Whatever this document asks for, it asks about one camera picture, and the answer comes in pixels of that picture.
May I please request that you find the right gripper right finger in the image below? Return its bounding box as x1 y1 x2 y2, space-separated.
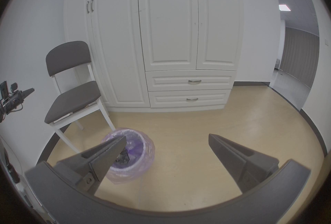
208 134 280 194

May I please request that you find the grey curtain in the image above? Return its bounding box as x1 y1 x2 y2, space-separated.
280 27 320 89

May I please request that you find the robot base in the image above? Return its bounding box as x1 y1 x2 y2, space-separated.
0 138 56 224

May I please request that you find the white chair with grey seat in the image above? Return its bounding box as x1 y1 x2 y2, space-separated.
44 41 116 154

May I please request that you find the black plastic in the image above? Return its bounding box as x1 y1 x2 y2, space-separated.
115 149 131 164

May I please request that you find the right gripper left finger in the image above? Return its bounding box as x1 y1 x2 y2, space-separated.
54 135 128 192

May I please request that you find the purple plastic bag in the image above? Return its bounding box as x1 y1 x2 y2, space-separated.
101 128 156 185

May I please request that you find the grey trash bin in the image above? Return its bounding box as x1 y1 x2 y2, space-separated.
107 131 149 179

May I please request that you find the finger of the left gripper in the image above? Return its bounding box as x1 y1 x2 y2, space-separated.
20 88 35 99

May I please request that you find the white wardrobe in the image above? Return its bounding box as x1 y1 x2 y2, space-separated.
63 0 245 114

